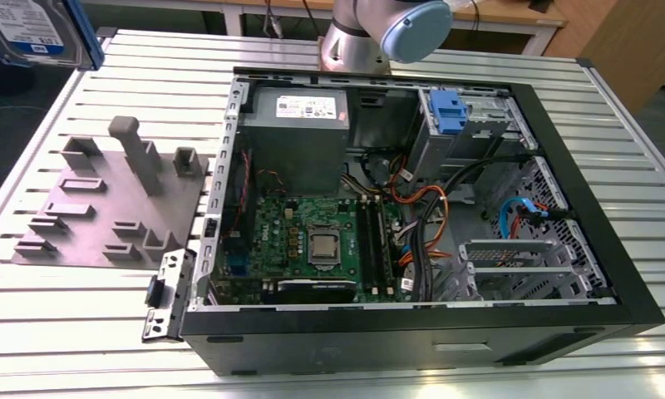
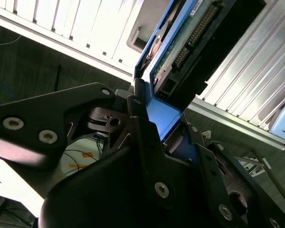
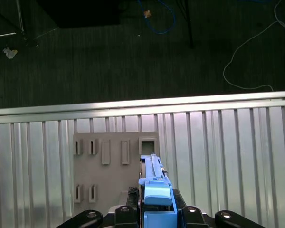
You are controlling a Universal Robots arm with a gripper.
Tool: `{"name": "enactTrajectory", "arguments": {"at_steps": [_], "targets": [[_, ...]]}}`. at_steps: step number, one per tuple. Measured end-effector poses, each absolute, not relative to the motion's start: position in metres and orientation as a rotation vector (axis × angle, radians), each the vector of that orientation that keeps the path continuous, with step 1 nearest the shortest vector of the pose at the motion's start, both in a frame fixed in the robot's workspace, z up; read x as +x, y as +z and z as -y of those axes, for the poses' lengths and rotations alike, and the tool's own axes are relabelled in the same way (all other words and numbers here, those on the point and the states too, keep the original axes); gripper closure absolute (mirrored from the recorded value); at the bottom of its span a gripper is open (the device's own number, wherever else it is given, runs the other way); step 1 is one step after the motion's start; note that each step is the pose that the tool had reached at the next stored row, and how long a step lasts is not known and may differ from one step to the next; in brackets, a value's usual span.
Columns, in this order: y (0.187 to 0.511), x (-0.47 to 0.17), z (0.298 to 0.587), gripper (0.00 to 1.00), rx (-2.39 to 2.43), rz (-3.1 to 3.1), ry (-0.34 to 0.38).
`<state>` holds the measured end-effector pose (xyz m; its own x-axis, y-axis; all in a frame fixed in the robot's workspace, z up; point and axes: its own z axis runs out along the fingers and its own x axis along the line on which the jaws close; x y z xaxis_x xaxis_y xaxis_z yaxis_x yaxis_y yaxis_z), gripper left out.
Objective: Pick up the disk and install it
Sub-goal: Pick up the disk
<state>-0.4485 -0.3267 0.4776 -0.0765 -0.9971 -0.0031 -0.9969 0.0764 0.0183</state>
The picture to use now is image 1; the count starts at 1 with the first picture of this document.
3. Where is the black orange power wire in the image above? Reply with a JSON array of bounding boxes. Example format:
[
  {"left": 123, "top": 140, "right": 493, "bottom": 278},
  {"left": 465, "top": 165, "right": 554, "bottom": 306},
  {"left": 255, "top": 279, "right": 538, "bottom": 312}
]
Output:
[{"left": 517, "top": 202, "right": 581, "bottom": 228}]

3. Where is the hard disk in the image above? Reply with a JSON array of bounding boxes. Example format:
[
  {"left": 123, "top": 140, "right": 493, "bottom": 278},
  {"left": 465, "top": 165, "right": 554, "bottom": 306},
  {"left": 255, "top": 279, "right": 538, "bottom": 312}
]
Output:
[{"left": 0, "top": 0, "right": 105, "bottom": 71}]

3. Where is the metal disk bay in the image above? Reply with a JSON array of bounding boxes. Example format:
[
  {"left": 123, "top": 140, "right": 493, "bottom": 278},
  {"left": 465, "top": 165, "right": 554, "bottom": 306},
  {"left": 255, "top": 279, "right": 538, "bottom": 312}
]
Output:
[{"left": 457, "top": 239, "right": 614, "bottom": 303}]

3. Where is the silver CPU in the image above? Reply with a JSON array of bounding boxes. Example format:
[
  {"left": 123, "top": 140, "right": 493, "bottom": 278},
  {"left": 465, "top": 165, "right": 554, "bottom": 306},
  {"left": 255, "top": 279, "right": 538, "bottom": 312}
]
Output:
[{"left": 309, "top": 232, "right": 345, "bottom": 261}]

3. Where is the grey power supply unit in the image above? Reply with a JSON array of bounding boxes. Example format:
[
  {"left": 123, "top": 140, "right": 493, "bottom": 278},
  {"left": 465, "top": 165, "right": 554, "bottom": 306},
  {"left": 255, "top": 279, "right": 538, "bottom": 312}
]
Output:
[{"left": 237, "top": 86, "right": 351, "bottom": 196}]

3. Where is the CPU socket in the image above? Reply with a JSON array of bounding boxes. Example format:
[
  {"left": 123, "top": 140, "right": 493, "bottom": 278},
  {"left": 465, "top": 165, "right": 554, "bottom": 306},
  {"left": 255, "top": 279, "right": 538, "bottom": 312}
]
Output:
[{"left": 305, "top": 224, "right": 349, "bottom": 271}]

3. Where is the RAM stick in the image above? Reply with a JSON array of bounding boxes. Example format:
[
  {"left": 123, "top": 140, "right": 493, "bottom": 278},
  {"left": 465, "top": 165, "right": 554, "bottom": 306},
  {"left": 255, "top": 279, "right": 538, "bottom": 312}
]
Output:
[{"left": 371, "top": 194, "right": 395, "bottom": 294}]

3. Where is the green motherboard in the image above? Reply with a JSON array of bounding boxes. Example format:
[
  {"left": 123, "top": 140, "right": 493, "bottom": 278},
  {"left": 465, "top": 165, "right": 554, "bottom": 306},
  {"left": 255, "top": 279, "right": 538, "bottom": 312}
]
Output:
[{"left": 213, "top": 195, "right": 417, "bottom": 307}]

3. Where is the black graphics card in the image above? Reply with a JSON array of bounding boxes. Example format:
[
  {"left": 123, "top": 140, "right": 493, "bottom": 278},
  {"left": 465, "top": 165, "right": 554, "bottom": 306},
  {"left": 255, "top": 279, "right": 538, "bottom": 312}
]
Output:
[{"left": 259, "top": 277, "right": 358, "bottom": 304}]

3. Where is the metal optical drive cage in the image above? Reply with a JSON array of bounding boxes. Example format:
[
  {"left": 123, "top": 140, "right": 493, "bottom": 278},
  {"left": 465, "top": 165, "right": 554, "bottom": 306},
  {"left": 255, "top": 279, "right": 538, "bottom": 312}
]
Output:
[{"left": 406, "top": 85, "right": 537, "bottom": 184}]

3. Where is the blue drive latch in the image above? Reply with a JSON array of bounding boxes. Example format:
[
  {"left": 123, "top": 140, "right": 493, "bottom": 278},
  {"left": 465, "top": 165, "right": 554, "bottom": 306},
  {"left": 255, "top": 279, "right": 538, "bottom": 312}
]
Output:
[{"left": 429, "top": 89, "right": 470, "bottom": 136}]

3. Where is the black PC case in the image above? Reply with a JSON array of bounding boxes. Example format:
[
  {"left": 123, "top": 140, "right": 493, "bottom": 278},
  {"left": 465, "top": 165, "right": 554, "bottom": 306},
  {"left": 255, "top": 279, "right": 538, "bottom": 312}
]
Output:
[{"left": 141, "top": 65, "right": 665, "bottom": 377}]

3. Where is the grey parts rack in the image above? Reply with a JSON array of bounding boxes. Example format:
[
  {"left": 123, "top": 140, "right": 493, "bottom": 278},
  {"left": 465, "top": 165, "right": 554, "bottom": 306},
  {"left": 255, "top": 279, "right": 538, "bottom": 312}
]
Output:
[{"left": 9, "top": 115, "right": 211, "bottom": 270}]

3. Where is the wooden cabinet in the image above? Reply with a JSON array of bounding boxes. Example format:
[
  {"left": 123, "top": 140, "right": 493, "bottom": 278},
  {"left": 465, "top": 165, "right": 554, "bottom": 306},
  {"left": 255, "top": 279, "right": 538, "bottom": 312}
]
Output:
[{"left": 578, "top": 0, "right": 665, "bottom": 116}]

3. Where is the thin red wire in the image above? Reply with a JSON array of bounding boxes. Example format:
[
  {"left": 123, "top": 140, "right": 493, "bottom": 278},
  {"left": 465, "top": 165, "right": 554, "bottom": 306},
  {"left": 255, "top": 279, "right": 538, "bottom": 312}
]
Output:
[{"left": 237, "top": 147, "right": 255, "bottom": 238}]

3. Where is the orange wire bundle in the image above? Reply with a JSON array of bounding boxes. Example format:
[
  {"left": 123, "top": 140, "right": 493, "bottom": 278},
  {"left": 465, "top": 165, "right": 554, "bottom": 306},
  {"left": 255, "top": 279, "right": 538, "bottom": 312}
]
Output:
[{"left": 390, "top": 185, "right": 455, "bottom": 275}]

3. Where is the black cable bundle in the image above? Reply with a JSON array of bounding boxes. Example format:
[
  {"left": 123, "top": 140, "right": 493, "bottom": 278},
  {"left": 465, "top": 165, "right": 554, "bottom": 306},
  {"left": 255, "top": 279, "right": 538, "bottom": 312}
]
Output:
[{"left": 409, "top": 153, "right": 533, "bottom": 303}]

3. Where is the blue data wire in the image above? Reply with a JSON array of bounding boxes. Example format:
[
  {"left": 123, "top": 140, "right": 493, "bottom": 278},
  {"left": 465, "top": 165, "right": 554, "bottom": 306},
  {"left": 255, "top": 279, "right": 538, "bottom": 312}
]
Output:
[{"left": 497, "top": 195, "right": 550, "bottom": 242}]

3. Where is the metal expansion slot bracket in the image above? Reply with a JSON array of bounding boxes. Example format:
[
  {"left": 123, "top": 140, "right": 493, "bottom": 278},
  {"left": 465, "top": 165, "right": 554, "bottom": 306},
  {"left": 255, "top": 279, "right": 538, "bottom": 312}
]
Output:
[{"left": 141, "top": 247, "right": 195, "bottom": 344}]

